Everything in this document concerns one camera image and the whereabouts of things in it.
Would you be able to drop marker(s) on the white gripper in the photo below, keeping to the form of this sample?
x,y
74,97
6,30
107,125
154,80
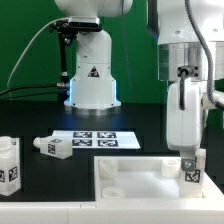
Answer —
x,y
183,127

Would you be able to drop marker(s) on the white square table top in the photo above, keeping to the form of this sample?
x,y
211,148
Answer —
x,y
141,178

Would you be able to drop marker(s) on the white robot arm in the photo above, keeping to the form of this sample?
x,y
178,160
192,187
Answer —
x,y
190,40

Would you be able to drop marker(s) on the white sheet with tags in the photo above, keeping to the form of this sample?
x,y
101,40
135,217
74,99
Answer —
x,y
100,139

